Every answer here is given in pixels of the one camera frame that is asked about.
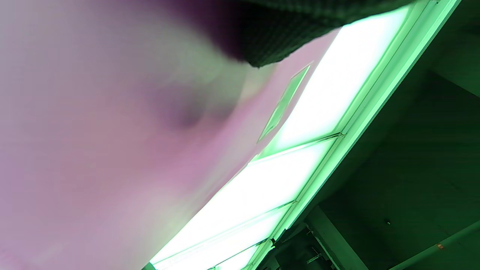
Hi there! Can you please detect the person's left hand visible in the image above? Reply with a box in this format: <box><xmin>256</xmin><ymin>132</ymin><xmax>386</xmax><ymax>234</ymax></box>
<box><xmin>161</xmin><ymin>0</ymin><xmax>417</xmax><ymax>68</ymax></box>

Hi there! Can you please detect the pink L-shaped folder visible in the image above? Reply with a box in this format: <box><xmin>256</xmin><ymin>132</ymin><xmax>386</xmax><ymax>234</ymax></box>
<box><xmin>0</xmin><ymin>0</ymin><xmax>340</xmax><ymax>270</ymax></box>

